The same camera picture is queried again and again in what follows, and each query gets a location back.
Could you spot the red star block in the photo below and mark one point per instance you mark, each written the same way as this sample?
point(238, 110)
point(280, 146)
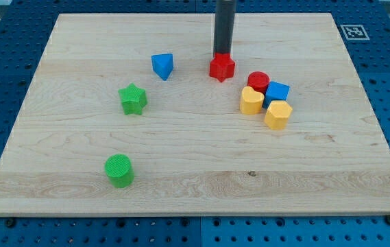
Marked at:
point(222, 66)

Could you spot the green star block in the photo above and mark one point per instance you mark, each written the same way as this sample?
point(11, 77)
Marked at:
point(133, 99)

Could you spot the light wooden board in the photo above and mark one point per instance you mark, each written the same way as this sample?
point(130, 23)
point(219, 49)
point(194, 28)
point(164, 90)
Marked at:
point(192, 150)

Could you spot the yellow heart block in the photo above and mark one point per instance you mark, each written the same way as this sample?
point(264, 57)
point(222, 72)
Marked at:
point(251, 101)

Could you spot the blue triangle block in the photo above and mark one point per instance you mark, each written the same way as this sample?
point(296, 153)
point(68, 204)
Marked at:
point(162, 65)

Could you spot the red cylinder block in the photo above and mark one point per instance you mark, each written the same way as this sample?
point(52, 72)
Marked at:
point(259, 81)

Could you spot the yellow hexagon block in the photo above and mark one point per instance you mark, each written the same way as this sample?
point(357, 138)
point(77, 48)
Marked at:
point(277, 115)

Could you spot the blue cube block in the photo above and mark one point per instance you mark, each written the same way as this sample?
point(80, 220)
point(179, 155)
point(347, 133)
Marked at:
point(275, 91)

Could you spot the green cylinder block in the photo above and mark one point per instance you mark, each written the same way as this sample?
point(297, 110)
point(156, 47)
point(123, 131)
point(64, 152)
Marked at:
point(118, 169)

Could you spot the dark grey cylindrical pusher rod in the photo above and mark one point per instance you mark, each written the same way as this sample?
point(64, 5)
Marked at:
point(224, 24)

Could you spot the white fiducial marker tag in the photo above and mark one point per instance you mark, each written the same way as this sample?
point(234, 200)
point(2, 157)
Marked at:
point(354, 32)

